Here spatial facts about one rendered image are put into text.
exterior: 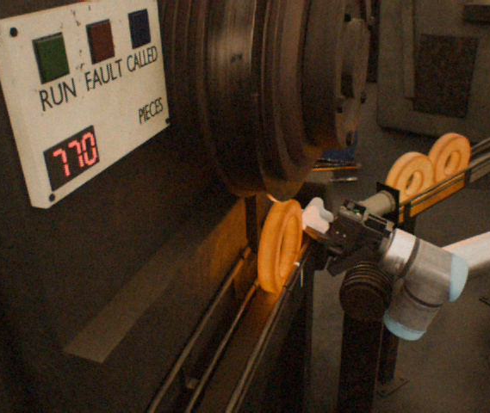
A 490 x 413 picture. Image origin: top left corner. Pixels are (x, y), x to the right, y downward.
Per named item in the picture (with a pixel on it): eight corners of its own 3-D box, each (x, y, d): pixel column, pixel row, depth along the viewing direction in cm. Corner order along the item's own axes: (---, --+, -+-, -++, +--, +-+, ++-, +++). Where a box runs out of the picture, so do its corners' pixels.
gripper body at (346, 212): (343, 195, 110) (396, 218, 108) (329, 227, 115) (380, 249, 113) (335, 212, 104) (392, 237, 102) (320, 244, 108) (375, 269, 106)
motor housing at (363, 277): (328, 425, 152) (338, 278, 127) (344, 372, 170) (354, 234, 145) (373, 437, 148) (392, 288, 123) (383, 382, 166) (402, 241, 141)
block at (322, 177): (281, 266, 129) (281, 177, 117) (290, 249, 135) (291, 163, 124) (323, 274, 125) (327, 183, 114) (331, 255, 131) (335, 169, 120)
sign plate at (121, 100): (31, 206, 53) (-16, 22, 44) (158, 123, 74) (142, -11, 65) (49, 209, 52) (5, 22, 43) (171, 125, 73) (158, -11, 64)
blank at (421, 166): (383, 163, 129) (393, 168, 126) (425, 143, 135) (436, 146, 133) (382, 215, 137) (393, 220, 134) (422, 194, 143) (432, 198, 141)
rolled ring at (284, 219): (303, 184, 104) (288, 181, 105) (273, 229, 89) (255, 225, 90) (302, 261, 113) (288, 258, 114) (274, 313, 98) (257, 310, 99)
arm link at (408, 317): (420, 317, 120) (445, 279, 113) (419, 352, 110) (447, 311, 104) (382, 302, 121) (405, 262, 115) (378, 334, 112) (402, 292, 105)
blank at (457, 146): (424, 143, 135) (435, 147, 133) (462, 125, 142) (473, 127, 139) (422, 194, 143) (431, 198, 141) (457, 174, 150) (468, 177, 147)
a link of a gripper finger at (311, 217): (295, 193, 109) (336, 210, 108) (287, 214, 113) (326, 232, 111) (291, 199, 107) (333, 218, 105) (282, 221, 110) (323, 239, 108)
